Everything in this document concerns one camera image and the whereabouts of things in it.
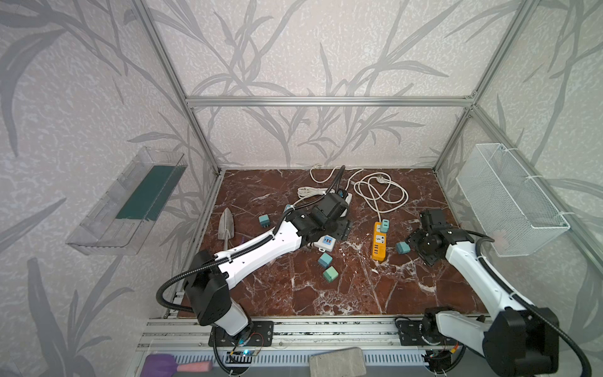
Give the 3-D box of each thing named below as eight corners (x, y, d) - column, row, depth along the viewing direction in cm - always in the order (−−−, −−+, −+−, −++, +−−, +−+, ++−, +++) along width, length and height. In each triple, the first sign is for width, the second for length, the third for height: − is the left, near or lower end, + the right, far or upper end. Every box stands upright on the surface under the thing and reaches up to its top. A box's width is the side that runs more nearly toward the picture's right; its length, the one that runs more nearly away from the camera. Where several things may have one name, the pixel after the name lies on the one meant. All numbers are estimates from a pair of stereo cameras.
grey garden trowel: (219, 251, 94) (216, 248, 92) (221, 213, 106) (218, 209, 104) (234, 248, 95) (232, 245, 93) (234, 210, 107) (232, 206, 105)
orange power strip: (371, 259, 92) (375, 251, 86) (373, 226, 101) (376, 217, 96) (384, 262, 91) (389, 254, 86) (385, 228, 101) (389, 219, 95)
